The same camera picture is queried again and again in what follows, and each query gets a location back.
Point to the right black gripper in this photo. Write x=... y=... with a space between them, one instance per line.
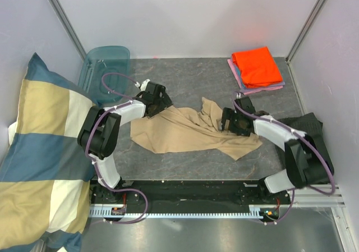
x=229 y=114

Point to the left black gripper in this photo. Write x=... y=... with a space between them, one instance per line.
x=165 y=102

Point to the beige t shirt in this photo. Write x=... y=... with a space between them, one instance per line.
x=176 y=130

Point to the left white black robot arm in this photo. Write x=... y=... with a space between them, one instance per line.
x=99 y=133

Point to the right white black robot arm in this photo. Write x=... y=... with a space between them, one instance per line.
x=280 y=134

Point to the blue plastic bin lid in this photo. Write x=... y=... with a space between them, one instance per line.
x=100 y=73

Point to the orange folded t shirt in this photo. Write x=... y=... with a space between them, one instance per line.
x=257 y=67

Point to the pink folded t shirt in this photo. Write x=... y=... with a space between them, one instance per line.
x=248 y=91

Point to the dark striped folded garment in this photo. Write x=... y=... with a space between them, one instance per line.
x=311 y=123

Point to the aluminium floor rails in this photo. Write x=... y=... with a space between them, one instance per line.
x=310 y=198

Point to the blue beige striped pillow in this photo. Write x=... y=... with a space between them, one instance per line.
x=45 y=176

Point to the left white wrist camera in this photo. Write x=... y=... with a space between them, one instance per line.
x=142 y=86

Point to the white slotted cable duct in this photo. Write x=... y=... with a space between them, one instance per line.
x=109 y=212

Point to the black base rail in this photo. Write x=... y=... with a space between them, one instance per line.
x=192 y=196

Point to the left aluminium frame post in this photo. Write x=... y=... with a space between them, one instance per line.
x=65 y=21

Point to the aluminium frame post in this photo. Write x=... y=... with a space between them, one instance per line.
x=308 y=24
x=65 y=21

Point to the right aluminium frame post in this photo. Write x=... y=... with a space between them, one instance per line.
x=308 y=24

